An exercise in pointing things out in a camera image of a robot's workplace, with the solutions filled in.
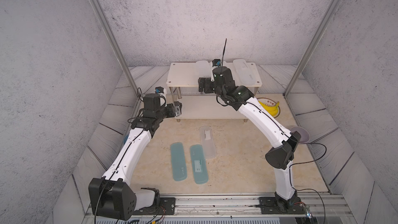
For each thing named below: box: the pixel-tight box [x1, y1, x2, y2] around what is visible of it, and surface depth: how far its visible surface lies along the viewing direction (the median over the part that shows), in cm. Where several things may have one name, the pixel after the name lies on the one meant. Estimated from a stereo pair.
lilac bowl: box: [290, 126, 311, 144], surface depth 95 cm
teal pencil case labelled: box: [190, 144, 209, 185], surface depth 86 cm
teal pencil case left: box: [170, 142, 188, 182], surface depth 89 cm
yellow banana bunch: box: [258, 100, 280, 117], surface depth 107 cm
